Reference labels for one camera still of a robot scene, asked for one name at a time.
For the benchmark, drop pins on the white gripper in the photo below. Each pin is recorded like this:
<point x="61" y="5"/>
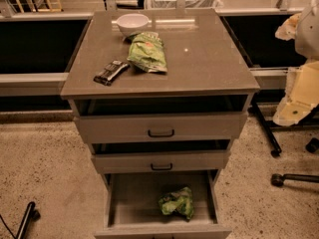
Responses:
<point x="308" y="34"/>

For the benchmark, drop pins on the green rice chip bag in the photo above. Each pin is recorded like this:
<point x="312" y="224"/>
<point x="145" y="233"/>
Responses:
<point x="180" y="202"/>

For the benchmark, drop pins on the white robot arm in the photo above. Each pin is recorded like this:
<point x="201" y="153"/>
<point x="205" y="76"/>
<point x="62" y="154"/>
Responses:
<point x="303" y="28"/>

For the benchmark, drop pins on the top grey drawer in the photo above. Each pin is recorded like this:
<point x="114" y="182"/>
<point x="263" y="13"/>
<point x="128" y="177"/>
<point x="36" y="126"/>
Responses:
<point x="192" y="118"/>

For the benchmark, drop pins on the grey drawer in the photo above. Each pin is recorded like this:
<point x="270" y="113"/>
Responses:
<point x="133" y="212"/>
<point x="192" y="118"/>
<point x="138" y="156"/>

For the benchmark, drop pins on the grey drawer cabinet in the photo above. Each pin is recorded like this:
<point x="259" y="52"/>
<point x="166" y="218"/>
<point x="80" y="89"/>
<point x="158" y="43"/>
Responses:
<point x="201" y="61"/>

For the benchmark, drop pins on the green chip bag on counter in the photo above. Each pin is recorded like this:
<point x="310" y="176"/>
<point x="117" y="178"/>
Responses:
<point x="147" y="53"/>

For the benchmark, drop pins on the bottom grey drawer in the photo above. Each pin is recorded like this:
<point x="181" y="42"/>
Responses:
<point x="133" y="212"/>

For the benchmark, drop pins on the middle grey drawer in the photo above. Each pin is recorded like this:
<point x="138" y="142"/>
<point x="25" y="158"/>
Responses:
<point x="138" y="156"/>

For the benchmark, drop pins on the black caster wheel right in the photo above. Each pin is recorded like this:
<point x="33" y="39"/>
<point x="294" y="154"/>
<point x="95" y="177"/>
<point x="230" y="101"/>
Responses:
<point x="313" y="145"/>

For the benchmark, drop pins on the black chair leg caster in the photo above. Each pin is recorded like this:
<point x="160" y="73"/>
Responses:
<point x="279" y="179"/>

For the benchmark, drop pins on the white ceramic bowl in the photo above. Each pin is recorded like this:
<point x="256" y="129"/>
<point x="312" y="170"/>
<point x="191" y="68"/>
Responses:
<point x="131" y="23"/>

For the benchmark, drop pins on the dark snack bar wrapper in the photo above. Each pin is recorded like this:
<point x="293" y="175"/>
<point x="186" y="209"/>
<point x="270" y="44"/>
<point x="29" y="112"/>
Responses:
<point x="110" y="72"/>

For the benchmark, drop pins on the black stand leg left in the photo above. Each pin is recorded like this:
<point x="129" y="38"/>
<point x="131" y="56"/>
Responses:
<point x="31" y="214"/>

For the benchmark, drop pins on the black table leg frame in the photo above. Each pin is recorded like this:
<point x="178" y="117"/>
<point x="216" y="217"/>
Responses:
<point x="276" y="149"/>

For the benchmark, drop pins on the black top drawer handle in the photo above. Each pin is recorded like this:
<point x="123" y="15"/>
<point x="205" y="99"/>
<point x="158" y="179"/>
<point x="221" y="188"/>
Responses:
<point x="159" y="134"/>

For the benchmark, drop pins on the black drawer handle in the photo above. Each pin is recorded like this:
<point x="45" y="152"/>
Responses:
<point x="165" y="167"/>
<point x="159" y="134"/>

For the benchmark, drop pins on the black middle drawer handle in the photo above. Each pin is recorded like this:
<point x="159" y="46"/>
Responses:
<point x="165" y="167"/>

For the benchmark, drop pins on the white wire basket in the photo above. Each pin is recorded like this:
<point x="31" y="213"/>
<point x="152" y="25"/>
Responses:
<point x="189" y="4"/>

